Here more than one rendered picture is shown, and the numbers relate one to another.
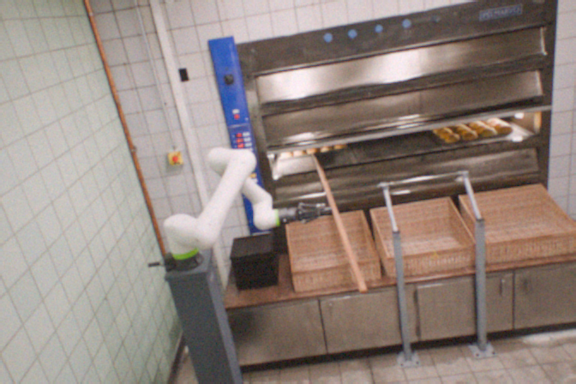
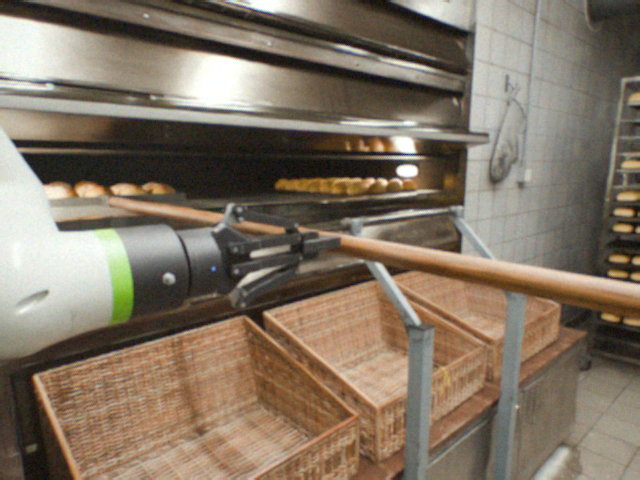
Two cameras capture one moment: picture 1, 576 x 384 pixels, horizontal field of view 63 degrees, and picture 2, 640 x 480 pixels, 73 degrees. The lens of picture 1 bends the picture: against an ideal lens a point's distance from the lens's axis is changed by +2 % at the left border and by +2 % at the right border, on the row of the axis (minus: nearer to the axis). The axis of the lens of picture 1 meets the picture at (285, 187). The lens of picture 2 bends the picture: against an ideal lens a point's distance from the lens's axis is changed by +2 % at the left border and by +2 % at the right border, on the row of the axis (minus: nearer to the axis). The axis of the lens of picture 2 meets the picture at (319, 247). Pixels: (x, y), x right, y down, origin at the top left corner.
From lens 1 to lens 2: 2.14 m
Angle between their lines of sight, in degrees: 44
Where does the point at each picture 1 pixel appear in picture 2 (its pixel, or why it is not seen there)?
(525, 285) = (530, 408)
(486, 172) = (413, 239)
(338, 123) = (205, 90)
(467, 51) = (402, 30)
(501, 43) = (432, 36)
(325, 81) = not seen: outside the picture
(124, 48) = not seen: outside the picture
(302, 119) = (107, 51)
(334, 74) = not seen: outside the picture
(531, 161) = (449, 226)
